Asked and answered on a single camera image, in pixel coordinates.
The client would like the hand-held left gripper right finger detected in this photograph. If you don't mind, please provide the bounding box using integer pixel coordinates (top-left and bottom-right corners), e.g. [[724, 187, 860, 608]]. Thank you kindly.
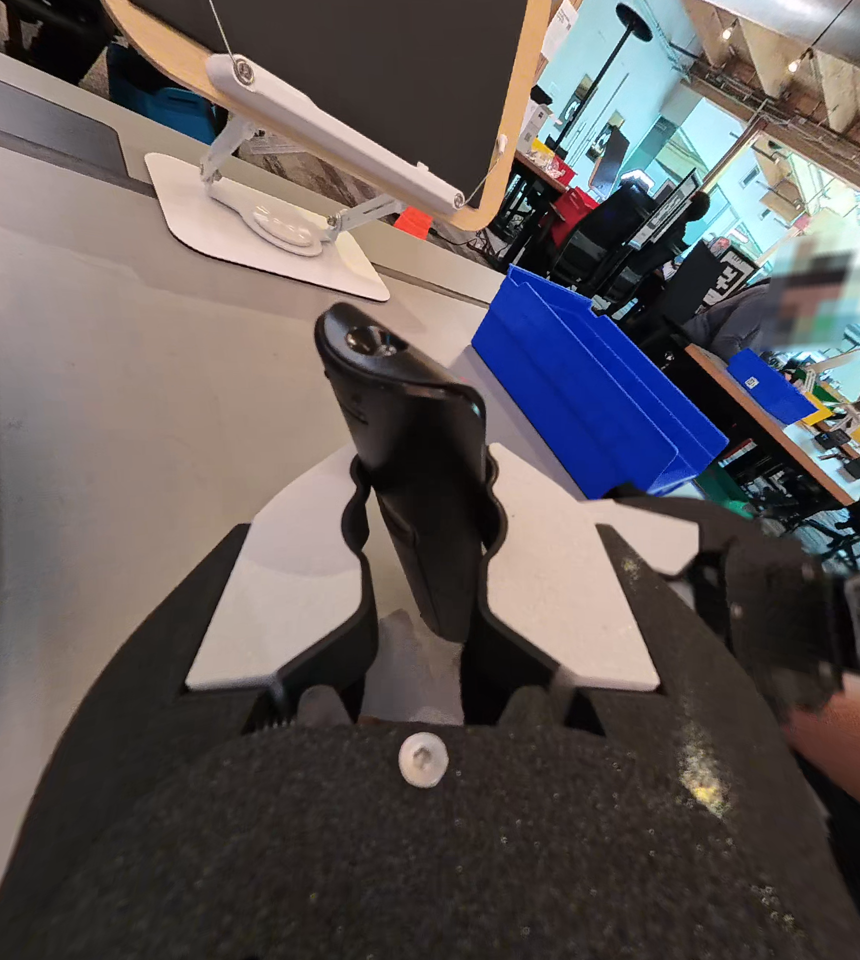
[[475, 442, 661, 695]]

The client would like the black floor lamp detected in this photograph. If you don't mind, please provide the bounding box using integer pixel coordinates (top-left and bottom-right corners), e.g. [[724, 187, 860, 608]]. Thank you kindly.
[[553, 2, 654, 155]]

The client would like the black board with wooden rim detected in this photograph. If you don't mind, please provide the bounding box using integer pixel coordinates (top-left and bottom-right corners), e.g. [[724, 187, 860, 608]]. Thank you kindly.
[[103, 0, 553, 232]]

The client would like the wooden background table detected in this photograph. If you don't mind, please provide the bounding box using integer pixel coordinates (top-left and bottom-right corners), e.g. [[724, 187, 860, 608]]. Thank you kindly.
[[683, 343, 860, 510]]

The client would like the blue plastic bin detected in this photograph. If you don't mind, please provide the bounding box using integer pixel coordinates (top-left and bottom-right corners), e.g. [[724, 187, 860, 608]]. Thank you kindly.
[[471, 264, 730, 500]]

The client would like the blue bin with white label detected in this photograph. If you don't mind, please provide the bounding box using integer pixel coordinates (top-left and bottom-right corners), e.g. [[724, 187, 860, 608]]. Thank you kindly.
[[728, 348, 819, 426]]

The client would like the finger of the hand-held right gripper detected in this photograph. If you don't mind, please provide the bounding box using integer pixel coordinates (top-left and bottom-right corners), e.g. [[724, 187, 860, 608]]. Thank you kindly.
[[587, 486, 725, 579]]

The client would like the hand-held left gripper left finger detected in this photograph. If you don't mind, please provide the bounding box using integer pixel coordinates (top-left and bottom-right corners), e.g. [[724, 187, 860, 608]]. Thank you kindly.
[[186, 446, 379, 695]]

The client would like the green crate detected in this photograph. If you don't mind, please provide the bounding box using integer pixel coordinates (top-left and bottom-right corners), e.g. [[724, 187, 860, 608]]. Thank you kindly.
[[698, 465, 755, 519]]

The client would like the black computer mouse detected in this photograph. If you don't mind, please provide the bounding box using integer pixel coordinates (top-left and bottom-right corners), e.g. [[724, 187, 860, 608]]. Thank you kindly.
[[315, 302, 489, 642]]

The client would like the white printed box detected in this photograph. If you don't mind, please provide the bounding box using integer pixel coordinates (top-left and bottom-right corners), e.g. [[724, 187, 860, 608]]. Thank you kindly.
[[517, 101, 553, 153]]

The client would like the teal storage crate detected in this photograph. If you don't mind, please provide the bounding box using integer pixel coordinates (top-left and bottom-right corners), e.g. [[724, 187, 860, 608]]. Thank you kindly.
[[106, 43, 219, 145]]

